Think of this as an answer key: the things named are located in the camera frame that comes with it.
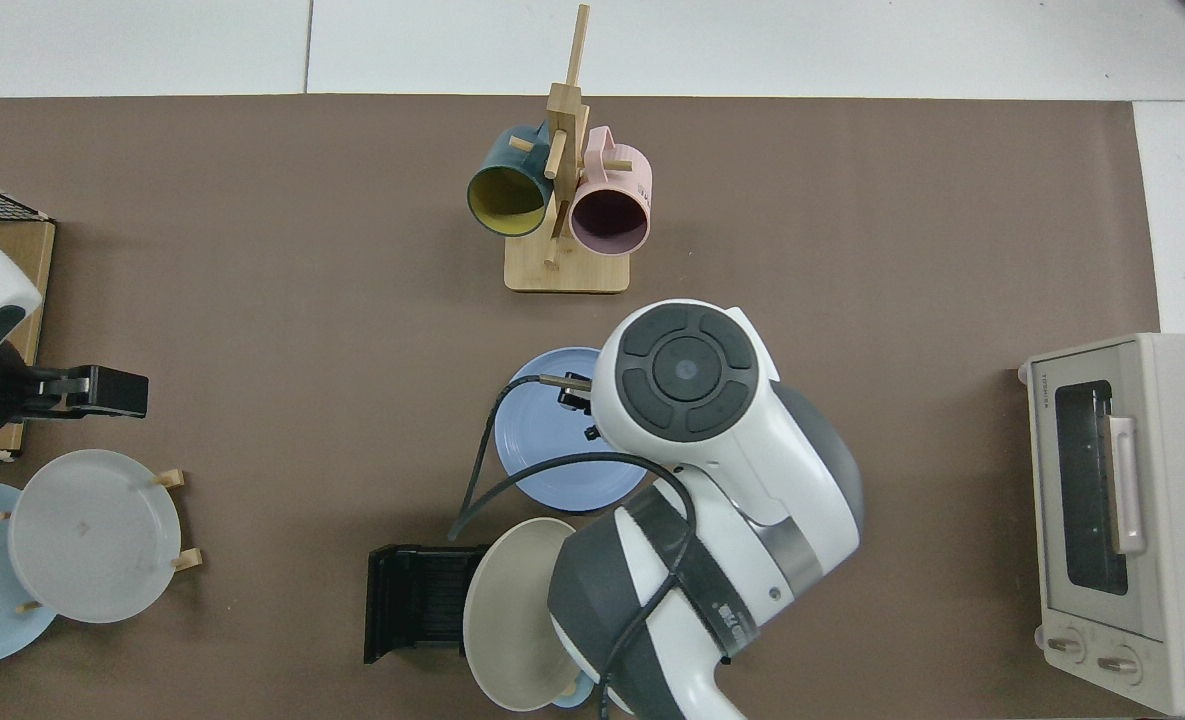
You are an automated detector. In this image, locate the black dish rack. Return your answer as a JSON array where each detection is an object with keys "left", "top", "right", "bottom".
[{"left": 364, "top": 543, "right": 493, "bottom": 666}]

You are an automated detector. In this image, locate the wooden cup stand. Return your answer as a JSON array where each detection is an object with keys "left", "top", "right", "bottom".
[{"left": 504, "top": 3, "right": 633, "bottom": 295}]

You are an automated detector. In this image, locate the grey plate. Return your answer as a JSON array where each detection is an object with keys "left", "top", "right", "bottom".
[{"left": 7, "top": 449, "right": 183, "bottom": 625}]

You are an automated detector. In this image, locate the pale toaster oven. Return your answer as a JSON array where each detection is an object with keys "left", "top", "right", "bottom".
[{"left": 1017, "top": 333, "right": 1185, "bottom": 717}]

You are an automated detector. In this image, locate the wire basket with wooden floor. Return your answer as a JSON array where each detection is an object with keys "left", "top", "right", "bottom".
[{"left": 0, "top": 172, "right": 57, "bottom": 463}]

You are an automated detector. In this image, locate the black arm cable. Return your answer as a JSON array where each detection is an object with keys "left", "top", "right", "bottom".
[{"left": 447, "top": 373, "right": 699, "bottom": 720}]

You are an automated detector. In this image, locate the small blue round thing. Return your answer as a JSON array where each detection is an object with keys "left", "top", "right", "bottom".
[{"left": 550, "top": 670, "right": 598, "bottom": 711}]

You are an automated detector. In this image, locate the wooden plate rack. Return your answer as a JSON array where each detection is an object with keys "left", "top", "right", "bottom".
[{"left": 0, "top": 468, "right": 203, "bottom": 613}]

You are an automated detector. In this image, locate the beige plate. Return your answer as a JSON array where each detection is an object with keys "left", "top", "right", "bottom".
[{"left": 462, "top": 517, "right": 588, "bottom": 712}]

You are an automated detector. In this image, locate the pink cup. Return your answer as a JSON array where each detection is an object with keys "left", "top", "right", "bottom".
[{"left": 568, "top": 126, "right": 653, "bottom": 255}]

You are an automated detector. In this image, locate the brown table cloth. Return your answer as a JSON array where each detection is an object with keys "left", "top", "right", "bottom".
[{"left": 0, "top": 95, "right": 1178, "bottom": 720}]

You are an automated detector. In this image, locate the dark blue cup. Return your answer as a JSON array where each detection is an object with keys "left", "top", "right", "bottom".
[{"left": 466, "top": 124, "right": 556, "bottom": 238}]

